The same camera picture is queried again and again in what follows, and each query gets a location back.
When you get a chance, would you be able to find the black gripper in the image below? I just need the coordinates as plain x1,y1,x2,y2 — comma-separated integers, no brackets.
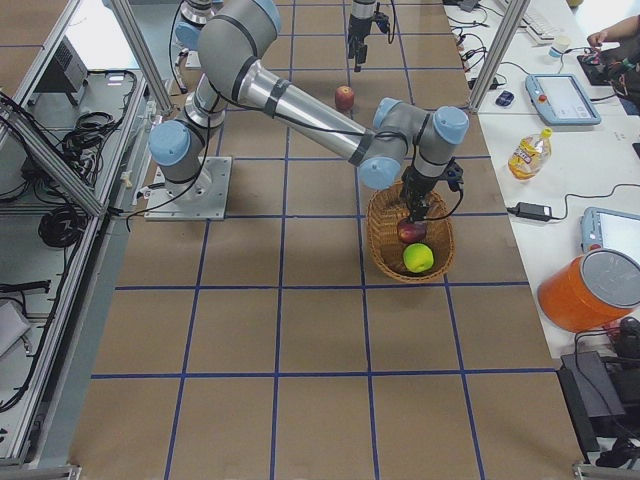
347,12,391,72
400,157,464,223

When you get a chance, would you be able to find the dark red apple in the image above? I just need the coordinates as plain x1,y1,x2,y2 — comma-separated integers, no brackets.
396,218,427,245

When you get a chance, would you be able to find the red yellow apple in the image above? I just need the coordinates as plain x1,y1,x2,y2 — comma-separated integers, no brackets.
334,85,355,112

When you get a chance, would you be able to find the green apple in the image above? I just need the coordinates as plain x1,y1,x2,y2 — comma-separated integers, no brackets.
403,243,435,273

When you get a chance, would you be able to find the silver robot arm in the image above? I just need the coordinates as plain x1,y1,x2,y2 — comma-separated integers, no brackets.
149,1,469,222
347,0,395,73

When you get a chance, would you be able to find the woven wicker basket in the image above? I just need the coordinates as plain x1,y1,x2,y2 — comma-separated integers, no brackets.
366,182,455,284

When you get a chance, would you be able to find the person hand at desk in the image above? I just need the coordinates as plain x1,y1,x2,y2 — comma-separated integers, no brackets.
587,29,608,48

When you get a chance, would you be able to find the black power brick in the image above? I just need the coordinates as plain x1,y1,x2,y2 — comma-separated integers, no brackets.
507,202,554,222

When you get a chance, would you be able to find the orange drink bottle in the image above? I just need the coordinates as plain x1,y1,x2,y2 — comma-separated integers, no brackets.
507,127,553,181

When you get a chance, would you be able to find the dark blue checkered pouch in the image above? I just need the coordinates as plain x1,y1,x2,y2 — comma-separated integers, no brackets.
495,90,515,108

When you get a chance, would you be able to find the teach pendant tablet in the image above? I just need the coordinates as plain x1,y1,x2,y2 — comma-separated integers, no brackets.
580,207,639,262
524,74,601,126

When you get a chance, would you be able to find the orange round container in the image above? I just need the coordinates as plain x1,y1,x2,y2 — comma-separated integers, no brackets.
537,249,639,333

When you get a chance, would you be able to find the white paper cup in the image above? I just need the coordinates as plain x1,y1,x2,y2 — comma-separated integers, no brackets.
548,35,571,60

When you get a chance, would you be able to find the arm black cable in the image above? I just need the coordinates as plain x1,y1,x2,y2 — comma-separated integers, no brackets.
424,169,467,224

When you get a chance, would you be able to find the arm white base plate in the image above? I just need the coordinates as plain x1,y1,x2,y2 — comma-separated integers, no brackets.
144,156,233,221

